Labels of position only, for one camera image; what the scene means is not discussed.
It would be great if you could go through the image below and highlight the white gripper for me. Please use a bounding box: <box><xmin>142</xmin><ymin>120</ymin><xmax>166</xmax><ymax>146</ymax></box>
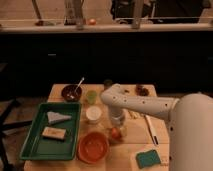
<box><xmin>107</xmin><ymin>108</ymin><xmax>127</xmax><ymax>138</ymax></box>

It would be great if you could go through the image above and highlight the red apple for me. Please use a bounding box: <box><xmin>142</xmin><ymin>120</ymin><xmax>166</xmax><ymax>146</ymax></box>
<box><xmin>113</xmin><ymin>127</ymin><xmax>121</xmax><ymax>139</ymax></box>

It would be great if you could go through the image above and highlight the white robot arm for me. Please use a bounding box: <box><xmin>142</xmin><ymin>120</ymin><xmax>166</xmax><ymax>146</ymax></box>
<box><xmin>101</xmin><ymin>84</ymin><xmax>213</xmax><ymax>171</ymax></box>

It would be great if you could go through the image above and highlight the red bowl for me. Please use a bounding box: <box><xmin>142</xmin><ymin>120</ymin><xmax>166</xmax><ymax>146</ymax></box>
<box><xmin>77</xmin><ymin>132</ymin><xmax>109</xmax><ymax>164</ymax></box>

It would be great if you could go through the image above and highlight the dark brown bowl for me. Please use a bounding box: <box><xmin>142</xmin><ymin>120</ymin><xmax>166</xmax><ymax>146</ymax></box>
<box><xmin>61</xmin><ymin>84</ymin><xmax>82</xmax><ymax>102</ymax></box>

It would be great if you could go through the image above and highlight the yellow banana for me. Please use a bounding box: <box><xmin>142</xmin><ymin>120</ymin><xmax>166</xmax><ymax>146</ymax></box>
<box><xmin>128</xmin><ymin>110</ymin><xmax>139</xmax><ymax>119</ymax></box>

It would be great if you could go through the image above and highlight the white cup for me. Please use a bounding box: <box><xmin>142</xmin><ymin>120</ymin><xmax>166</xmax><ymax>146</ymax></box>
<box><xmin>86</xmin><ymin>106</ymin><xmax>102</xmax><ymax>124</ymax></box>

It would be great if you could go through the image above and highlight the teal sponge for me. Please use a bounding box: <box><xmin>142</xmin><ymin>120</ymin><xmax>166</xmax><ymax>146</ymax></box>
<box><xmin>135</xmin><ymin>150</ymin><xmax>161</xmax><ymax>169</ymax></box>

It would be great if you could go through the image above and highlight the green cup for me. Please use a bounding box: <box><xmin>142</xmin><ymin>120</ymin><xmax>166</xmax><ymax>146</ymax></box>
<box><xmin>86</xmin><ymin>90</ymin><xmax>97</xmax><ymax>104</ymax></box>

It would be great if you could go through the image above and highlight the tan sponge block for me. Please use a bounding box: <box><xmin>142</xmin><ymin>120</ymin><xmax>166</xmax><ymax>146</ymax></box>
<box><xmin>42</xmin><ymin>127</ymin><xmax>66</xmax><ymax>140</ymax></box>

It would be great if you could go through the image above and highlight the white spoon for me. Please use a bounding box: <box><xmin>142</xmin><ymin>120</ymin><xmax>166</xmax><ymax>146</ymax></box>
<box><xmin>69</xmin><ymin>77</ymin><xmax>85</xmax><ymax>99</ymax></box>

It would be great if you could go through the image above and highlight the green plastic tray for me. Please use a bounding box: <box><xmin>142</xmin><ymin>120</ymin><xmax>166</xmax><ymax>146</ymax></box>
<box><xmin>20</xmin><ymin>102</ymin><xmax>81</xmax><ymax>160</ymax></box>

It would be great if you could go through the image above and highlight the black chair base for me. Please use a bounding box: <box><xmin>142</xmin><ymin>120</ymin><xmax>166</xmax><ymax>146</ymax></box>
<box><xmin>0</xmin><ymin>98</ymin><xmax>33</xmax><ymax>171</ymax></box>

